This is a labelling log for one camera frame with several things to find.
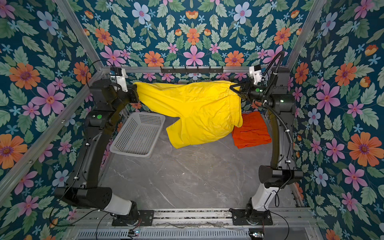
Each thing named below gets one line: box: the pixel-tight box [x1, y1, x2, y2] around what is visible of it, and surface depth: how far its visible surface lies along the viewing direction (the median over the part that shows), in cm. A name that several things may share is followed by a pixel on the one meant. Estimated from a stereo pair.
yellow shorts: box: [133, 80, 243, 149], surface depth 76 cm
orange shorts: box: [232, 111, 272, 149], surface depth 104 cm
